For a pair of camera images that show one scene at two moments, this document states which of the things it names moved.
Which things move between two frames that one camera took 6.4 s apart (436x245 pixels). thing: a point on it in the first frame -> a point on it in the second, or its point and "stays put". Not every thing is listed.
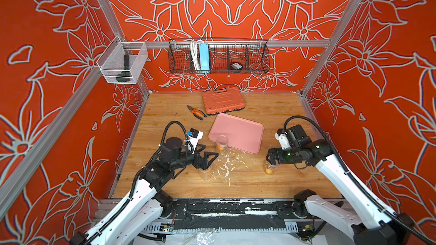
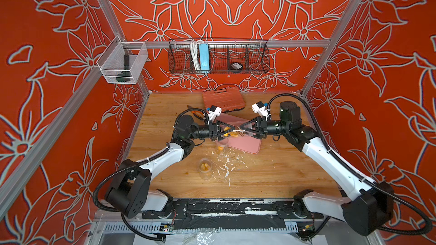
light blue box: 204,56 stays put
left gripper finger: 206,153 -> 226,127
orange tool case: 222,100 stays put
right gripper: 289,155 -> 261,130
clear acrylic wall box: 122,62 stays put
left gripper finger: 209,163 -> 221,135
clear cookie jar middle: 222,142 stays put
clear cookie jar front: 206,174 stays put
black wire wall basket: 214,56 stays put
